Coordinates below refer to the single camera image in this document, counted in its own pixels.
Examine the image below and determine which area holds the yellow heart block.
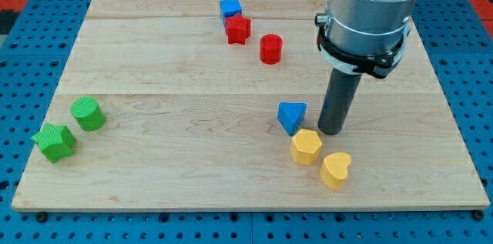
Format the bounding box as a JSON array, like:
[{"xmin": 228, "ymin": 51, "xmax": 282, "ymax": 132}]
[{"xmin": 320, "ymin": 152, "xmax": 352, "ymax": 190}]

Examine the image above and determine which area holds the blue cube block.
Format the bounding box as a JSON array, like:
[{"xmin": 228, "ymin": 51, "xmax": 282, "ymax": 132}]
[{"xmin": 219, "ymin": 0, "xmax": 243, "ymax": 22}]

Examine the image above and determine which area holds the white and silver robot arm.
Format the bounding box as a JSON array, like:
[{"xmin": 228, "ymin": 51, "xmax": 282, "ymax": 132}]
[{"xmin": 314, "ymin": 0, "xmax": 417, "ymax": 79}]

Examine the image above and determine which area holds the blue triangle block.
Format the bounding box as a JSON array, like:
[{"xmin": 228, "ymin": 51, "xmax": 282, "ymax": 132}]
[{"xmin": 277, "ymin": 102, "xmax": 307, "ymax": 136}]

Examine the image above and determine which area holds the red star block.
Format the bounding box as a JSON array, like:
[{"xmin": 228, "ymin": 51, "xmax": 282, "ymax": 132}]
[{"xmin": 224, "ymin": 13, "xmax": 251, "ymax": 45}]

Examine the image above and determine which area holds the red cylinder block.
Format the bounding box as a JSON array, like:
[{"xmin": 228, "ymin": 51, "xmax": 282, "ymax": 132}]
[{"xmin": 260, "ymin": 34, "xmax": 283, "ymax": 65}]

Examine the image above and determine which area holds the green cylinder block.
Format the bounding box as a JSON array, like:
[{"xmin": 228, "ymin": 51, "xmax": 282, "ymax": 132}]
[{"xmin": 70, "ymin": 96, "xmax": 106, "ymax": 132}]

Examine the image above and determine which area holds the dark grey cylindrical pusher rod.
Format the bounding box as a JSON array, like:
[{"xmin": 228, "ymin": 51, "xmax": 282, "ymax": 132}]
[{"xmin": 318, "ymin": 69, "xmax": 361, "ymax": 135}]

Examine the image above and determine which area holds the yellow hexagon block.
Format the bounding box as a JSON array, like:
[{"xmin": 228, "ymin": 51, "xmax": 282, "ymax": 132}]
[{"xmin": 290, "ymin": 129, "xmax": 323, "ymax": 165}]

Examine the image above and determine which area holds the green star block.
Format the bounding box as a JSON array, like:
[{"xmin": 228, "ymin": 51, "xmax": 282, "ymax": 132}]
[{"xmin": 31, "ymin": 122, "xmax": 75, "ymax": 163}]

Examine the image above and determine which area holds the wooden board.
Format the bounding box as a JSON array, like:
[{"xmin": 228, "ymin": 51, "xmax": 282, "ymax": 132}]
[{"xmin": 12, "ymin": 0, "xmax": 490, "ymax": 212}]

